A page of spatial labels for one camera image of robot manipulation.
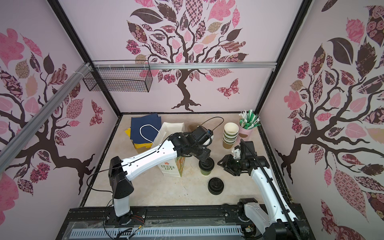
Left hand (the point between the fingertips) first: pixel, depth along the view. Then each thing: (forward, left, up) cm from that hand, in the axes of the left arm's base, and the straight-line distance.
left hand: (204, 154), depth 76 cm
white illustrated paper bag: (-5, +16, -6) cm, 17 cm away
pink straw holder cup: (+18, -27, -7) cm, 34 cm away
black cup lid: (-1, -4, -6) cm, 7 cm away
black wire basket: (+49, +46, +16) cm, 69 cm away
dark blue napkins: (+8, +30, +11) cm, 33 cm away
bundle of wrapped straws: (+26, -30, -2) cm, 40 cm away
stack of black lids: (-12, -7, -14) cm, 19 cm away
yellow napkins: (+16, +37, -17) cm, 43 cm away
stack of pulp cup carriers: (+29, +6, -13) cm, 32 cm away
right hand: (-3, -9, -4) cm, 11 cm away
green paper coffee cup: (-4, -2, -15) cm, 16 cm away
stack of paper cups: (+14, -16, 0) cm, 22 cm away
